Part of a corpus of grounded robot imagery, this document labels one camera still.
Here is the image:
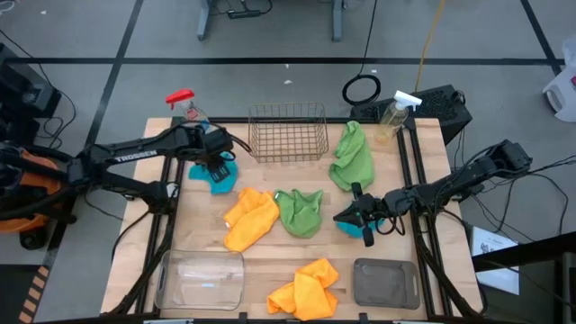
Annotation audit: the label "black equipment box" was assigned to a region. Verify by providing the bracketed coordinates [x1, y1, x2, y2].
[0, 42, 62, 145]

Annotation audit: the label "orange and black vacuum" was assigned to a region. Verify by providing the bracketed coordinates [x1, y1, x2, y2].
[0, 142, 77, 251]

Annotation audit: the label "coiled black cable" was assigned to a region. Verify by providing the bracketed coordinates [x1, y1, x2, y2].
[341, 0, 383, 107]

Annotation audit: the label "red-trigger spray bottle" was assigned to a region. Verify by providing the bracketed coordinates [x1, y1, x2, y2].
[165, 88, 212, 134]

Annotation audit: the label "teal microfiber towel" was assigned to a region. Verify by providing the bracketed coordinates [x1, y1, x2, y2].
[337, 206, 388, 239]
[187, 155, 239, 196]

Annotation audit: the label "white-trigger spray bottle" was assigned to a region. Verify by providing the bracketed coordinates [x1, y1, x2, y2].
[373, 90, 423, 146]

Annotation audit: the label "clear plastic bin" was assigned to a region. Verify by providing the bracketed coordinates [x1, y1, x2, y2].
[154, 249, 246, 311]

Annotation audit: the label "green microfiber towel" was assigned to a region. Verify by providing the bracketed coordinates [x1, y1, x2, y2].
[274, 188, 324, 239]
[328, 120, 375, 193]

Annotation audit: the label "grey plastic bin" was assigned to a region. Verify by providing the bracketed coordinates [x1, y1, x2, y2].
[352, 257, 422, 311]

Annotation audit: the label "grey desk legs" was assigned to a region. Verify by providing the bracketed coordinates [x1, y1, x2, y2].
[196, 0, 346, 43]

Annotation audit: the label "black power strip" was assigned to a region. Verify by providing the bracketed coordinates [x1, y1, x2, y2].
[227, 8, 263, 21]

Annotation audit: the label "hazard-striped floor mat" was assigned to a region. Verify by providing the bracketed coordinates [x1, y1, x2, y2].
[0, 264, 50, 324]

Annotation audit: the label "black aluminium table frame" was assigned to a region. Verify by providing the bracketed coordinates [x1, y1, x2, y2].
[107, 115, 485, 323]

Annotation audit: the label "black computer case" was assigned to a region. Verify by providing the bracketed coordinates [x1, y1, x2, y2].
[349, 84, 473, 146]

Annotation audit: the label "orange microfiber towel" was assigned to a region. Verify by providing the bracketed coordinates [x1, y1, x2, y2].
[223, 187, 281, 253]
[265, 257, 340, 321]

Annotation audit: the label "black side table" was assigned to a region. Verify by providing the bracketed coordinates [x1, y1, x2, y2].
[472, 231, 576, 324]

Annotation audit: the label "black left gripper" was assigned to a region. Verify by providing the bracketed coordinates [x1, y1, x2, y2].
[193, 127, 237, 184]

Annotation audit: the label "white paper sheet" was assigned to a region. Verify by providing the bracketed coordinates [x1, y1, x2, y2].
[470, 226, 521, 296]

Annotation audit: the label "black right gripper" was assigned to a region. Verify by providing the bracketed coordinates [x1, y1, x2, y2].
[333, 181, 409, 248]

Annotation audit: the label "gold wire basket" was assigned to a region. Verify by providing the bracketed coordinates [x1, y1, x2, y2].
[247, 102, 329, 164]

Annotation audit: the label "yellow cable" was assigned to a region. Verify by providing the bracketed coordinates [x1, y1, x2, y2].
[413, 0, 447, 94]

